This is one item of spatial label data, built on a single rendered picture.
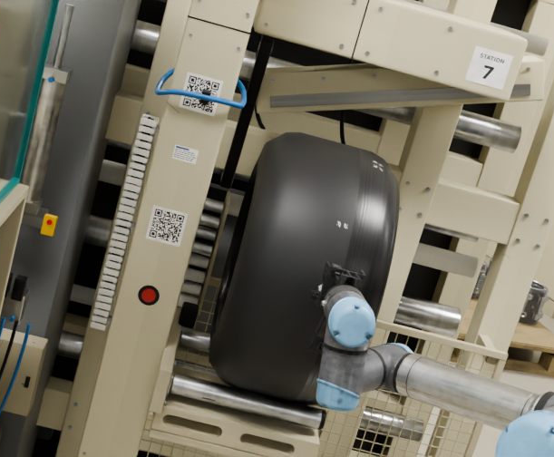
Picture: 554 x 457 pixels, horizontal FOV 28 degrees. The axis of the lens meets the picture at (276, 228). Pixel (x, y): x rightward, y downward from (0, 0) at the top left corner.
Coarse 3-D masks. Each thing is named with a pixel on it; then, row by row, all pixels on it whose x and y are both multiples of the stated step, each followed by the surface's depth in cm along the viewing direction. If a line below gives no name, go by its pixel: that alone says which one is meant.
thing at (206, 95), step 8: (168, 72) 237; (160, 80) 234; (160, 88) 230; (240, 88) 238; (192, 96) 223; (200, 96) 223; (208, 96) 223; (224, 104) 224; (232, 104) 224; (240, 104) 225
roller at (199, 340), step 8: (184, 328) 262; (184, 336) 261; (192, 336) 262; (200, 336) 262; (208, 336) 262; (184, 344) 262; (192, 344) 262; (200, 344) 262; (208, 344) 262; (208, 352) 263
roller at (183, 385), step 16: (176, 384) 234; (192, 384) 235; (208, 384) 236; (208, 400) 236; (224, 400) 235; (240, 400) 236; (256, 400) 236; (272, 400) 237; (272, 416) 237; (288, 416) 237; (304, 416) 237; (320, 416) 237
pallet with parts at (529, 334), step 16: (480, 272) 638; (480, 288) 648; (544, 288) 627; (528, 304) 621; (464, 320) 598; (528, 320) 623; (464, 336) 575; (512, 336) 594; (528, 336) 602; (544, 336) 610; (544, 352) 603; (512, 368) 591; (528, 368) 594; (544, 368) 601
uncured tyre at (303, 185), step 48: (288, 144) 230; (336, 144) 237; (288, 192) 219; (336, 192) 222; (384, 192) 226; (240, 240) 263; (288, 240) 216; (336, 240) 217; (384, 240) 221; (240, 288) 219; (288, 288) 216; (384, 288) 221; (240, 336) 220; (288, 336) 219; (240, 384) 233; (288, 384) 228
